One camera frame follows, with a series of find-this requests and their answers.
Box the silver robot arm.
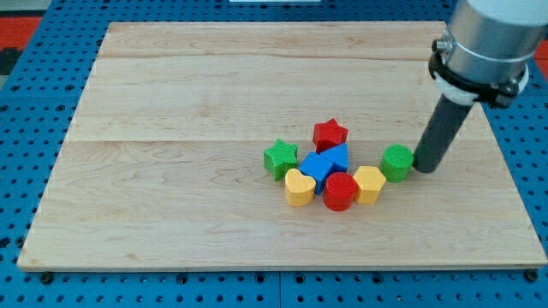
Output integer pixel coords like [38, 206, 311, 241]
[429, 0, 547, 108]

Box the green star block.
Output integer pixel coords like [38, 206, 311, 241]
[263, 139, 298, 181]

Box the red star block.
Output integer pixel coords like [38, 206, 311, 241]
[313, 118, 348, 153]

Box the blue cube block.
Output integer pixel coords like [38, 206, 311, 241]
[299, 151, 334, 195]

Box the yellow heart block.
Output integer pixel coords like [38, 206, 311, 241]
[284, 169, 316, 207]

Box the blue triangle block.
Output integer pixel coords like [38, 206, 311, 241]
[319, 143, 348, 172]

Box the red cylinder block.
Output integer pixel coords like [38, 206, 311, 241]
[323, 172, 357, 211]

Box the yellow hexagon block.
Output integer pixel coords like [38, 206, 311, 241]
[354, 166, 386, 204]

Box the light wooden board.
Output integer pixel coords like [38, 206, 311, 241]
[17, 21, 547, 272]

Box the green cylinder block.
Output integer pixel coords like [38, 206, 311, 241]
[379, 144, 414, 183]

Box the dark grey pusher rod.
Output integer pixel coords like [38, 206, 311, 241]
[414, 95, 472, 174]

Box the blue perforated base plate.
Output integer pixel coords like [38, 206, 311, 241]
[1, 0, 547, 307]

